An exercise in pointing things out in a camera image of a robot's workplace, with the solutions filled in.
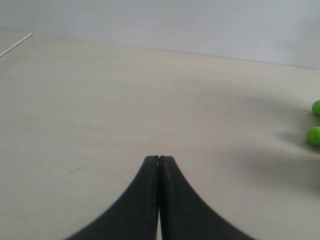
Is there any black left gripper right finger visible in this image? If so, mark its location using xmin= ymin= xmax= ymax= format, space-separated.
xmin=158 ymin=156 xmax=252 ymax=240

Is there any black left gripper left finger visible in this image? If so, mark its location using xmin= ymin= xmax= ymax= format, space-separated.
xmin=68 ymin=155 xmax=159 ymax=240

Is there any green toy bone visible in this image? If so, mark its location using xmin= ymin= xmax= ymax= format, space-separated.
xmin=306 ymin=100 xmax=320 ymax=147

